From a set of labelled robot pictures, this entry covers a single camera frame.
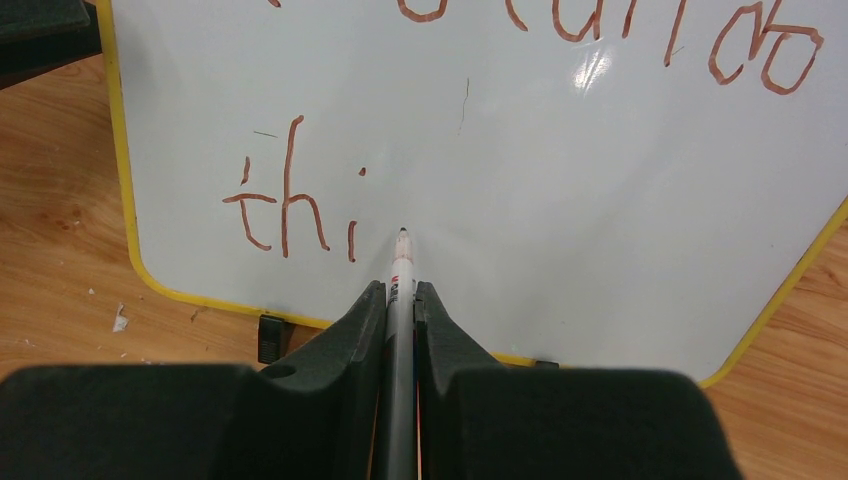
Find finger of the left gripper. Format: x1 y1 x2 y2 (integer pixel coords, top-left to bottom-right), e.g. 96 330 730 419
1 0 102 89

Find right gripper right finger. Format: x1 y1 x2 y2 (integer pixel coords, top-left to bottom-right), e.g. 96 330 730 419
414 282 741 479

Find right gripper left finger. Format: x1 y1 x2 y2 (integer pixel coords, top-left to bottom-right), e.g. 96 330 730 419
1 281 386 479

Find brown whiteboard marker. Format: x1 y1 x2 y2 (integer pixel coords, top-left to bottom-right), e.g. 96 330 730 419
383 227 417 479

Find yellow-framed whiteboard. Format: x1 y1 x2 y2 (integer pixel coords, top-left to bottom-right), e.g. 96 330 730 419
97 1 847 385

